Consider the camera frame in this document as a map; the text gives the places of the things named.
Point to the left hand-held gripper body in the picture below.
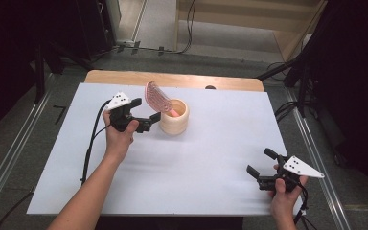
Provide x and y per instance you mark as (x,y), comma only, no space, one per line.
(121,111)

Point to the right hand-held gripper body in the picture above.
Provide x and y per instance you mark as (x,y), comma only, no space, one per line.
(297,167)

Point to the cream ribbed cup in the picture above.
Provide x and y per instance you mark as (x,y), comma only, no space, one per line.
(174,123)

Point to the pink hairbrush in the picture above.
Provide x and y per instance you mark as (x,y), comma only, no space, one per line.
(158,97)

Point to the person's left hand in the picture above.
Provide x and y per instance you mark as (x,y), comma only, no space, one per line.
(118,142)

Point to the person's right hand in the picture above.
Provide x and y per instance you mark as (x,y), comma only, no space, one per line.
(284,201)

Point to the wooden table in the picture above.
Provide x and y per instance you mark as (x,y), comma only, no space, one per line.
(172,79)

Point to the white board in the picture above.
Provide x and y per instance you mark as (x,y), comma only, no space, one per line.
(188,172)

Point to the black cabinet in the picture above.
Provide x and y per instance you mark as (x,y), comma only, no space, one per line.
(92,25)

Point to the black metal stand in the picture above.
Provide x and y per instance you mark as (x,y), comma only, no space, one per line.
(39,73)

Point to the metal floor rail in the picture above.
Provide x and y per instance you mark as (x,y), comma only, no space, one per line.
(11,153)
(316,159)

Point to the light wooden frame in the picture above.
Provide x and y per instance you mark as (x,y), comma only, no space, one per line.
(236,12)

